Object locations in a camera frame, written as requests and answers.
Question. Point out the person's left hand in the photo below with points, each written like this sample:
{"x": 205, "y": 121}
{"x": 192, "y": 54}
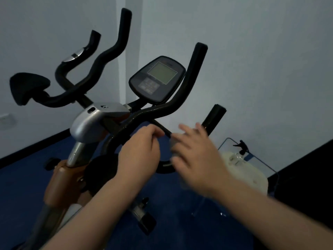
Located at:
{"x": 135, "y": 156}

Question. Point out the person's right hand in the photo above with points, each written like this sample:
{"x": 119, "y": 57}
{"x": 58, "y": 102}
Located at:
{"x": 200, "y": 164}

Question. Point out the person's right fingers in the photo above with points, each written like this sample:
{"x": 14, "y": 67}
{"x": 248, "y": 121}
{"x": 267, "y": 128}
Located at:
{"x": 190, "y": 143}

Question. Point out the person's left fingers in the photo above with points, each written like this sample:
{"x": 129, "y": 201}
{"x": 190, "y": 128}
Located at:
{"x": 153, "y": 132}

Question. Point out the black elbow pad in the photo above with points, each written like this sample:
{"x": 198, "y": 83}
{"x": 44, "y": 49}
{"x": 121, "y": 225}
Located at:
{"x": 27, "y": 87}

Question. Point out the person's left forearm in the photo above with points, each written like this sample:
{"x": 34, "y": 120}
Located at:
{"x": 91, "y": 216}

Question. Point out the person's right forearm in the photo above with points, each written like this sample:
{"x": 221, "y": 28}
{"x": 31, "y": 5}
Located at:
{"x": 270, "y": 218}

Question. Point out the small black clamp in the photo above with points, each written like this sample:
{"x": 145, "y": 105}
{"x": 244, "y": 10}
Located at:
{"x": 242, "y": 146}

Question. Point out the black bike console display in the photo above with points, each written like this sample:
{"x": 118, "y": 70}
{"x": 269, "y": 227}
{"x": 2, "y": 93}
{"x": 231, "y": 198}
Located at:
{"x": 156, "y": 79}

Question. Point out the white plastic container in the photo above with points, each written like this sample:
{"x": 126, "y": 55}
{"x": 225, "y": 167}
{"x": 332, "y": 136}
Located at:
{"x": 247, "y": 169}

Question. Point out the black bike pedal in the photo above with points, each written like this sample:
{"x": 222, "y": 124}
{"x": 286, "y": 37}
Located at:
{"x": 143, "y": 218}

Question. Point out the silver pulse sensor plate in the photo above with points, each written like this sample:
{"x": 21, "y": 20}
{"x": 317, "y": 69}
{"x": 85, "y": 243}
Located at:
{"x": 75, "y": 54}

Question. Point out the orange bike frame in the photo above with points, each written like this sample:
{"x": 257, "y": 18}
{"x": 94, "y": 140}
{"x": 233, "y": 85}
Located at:
{"x": 61, "y": 184}

